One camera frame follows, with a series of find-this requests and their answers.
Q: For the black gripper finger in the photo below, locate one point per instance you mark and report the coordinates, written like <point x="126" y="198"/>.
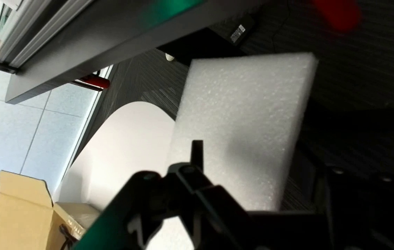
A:
<point x="190" y="174"/>

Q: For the white foam sheet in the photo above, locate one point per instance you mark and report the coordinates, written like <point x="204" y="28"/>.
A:
<point x="246" y="111"/>

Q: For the brown cardboard box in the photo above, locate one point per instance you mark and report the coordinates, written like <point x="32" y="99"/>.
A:
<point x="29" y="218"/>

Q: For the black power adapter with cable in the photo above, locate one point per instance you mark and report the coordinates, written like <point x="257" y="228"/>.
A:
<point x="68" y="239"/>

